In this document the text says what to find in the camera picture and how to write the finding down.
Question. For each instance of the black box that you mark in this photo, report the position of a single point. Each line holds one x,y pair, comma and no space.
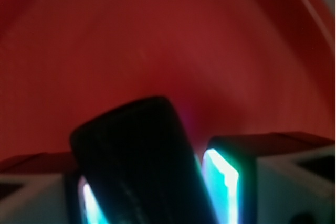
140,165

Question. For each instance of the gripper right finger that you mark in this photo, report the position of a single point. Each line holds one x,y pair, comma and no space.
271,178

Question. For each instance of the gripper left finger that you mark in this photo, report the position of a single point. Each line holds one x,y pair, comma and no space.
46,188

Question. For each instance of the red plastic tray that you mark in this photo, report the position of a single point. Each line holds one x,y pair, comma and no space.
228,66

